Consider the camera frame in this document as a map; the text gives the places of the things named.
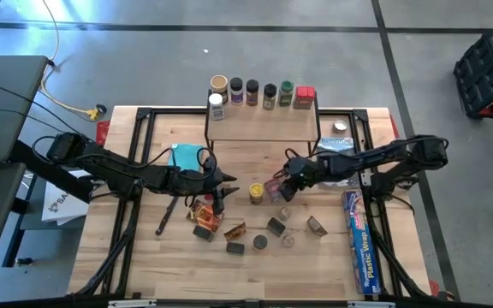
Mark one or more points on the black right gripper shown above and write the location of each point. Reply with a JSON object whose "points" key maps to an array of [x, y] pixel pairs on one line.
{"points": [[308, 169]]}

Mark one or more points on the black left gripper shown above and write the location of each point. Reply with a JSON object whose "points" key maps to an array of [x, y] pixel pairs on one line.
{"points": [[191, 181]]}

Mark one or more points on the orange taco mix packet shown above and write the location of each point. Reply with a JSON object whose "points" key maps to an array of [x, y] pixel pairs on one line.
{"points": [[209, 218], [235, 232]]}

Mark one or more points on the small cork stoppered glass jar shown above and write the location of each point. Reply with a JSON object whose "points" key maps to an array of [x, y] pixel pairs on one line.
{"points": [[284, 213], [288, 240]]}

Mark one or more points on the yellow lid dark spice jar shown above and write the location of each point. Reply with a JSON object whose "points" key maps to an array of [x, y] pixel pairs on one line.
{"points": [[255, 190]]}

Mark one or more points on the green black pepper tin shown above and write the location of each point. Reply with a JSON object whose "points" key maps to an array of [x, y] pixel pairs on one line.
{"points": [[201, 236], [235, 248], [275, 226]]}

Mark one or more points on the brown seasoning packet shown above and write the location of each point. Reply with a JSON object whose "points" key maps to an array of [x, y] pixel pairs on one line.
{"points": [[316, 226]]}

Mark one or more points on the black lid orange yellow jar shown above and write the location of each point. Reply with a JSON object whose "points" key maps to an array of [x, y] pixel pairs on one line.
{"points": [[260, 242]]}

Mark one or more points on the white lid spice jar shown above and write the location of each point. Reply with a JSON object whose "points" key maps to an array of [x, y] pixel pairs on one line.
{"points": [[216, 100]]}

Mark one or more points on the black lid olive label jar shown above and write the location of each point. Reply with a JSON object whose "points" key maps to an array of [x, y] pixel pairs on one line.
{"points": [[270, 90]]}

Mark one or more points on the green lid spice jar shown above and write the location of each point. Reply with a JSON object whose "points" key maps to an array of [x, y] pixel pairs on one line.
{"points": [[286, 87]]}

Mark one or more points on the black lid orange label jar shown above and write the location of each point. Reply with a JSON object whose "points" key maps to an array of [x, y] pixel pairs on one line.
{"points": [[252, 87]]}

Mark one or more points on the black lid purple label jar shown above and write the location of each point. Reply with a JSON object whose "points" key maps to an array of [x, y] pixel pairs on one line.
{"points": [[236, 85]]}

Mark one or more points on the tan lid spice jar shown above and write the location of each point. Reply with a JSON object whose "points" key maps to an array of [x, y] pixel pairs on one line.
{"points": [[219, 82]]}

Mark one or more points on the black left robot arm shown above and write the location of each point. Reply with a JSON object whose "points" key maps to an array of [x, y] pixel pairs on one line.
{"points": [[118, 169]]}

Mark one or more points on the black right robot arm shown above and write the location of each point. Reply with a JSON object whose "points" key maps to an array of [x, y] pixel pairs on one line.
{"points": [[379, 154]]}

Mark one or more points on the teal cleaning cloth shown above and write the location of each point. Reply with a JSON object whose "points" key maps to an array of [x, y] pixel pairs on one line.
{"points": [[186, 154]]}

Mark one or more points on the black kitchen knife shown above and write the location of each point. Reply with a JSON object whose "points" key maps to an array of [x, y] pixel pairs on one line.
{"points": [[161, 226]]}

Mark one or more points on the small ceramic bowl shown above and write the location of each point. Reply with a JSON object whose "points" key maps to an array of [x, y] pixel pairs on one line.
{"points": [[340, 126]]}

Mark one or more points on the blue plastic wrap box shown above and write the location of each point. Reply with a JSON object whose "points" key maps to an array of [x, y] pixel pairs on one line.
{"points": [[364, 252]]}

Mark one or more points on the yellow black power plug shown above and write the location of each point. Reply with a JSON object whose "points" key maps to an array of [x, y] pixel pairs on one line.
{"points": [[94, 114]]}

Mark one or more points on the black diagonal stand beam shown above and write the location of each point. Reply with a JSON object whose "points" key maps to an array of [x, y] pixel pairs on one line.
{"points": [[45, 173]]}

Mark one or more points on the blue metal leg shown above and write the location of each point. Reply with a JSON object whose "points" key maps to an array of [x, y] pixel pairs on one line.
{"points": [[14, 244]]}

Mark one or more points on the red black tool case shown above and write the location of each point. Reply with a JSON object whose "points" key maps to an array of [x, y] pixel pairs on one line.
{"points": [[482, 77]]}

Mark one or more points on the wooden shelf riser black frame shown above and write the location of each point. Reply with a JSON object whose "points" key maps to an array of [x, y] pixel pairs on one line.
{"points": [[263, 128]]}

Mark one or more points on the silver arm base bracket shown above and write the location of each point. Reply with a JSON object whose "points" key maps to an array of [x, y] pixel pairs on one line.
{"points": [[366, 179]]}

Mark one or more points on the black aluminium table frame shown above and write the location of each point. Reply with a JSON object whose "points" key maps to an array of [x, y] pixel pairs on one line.
{"points": [[360, 114]]}

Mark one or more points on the black front frame bar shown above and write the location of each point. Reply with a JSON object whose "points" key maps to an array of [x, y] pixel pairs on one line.
{"points": [[246, 304]]}

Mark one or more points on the silver front bracket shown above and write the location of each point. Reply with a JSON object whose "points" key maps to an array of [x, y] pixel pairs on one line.
{"points": [[133, 304], [370, 305]]}

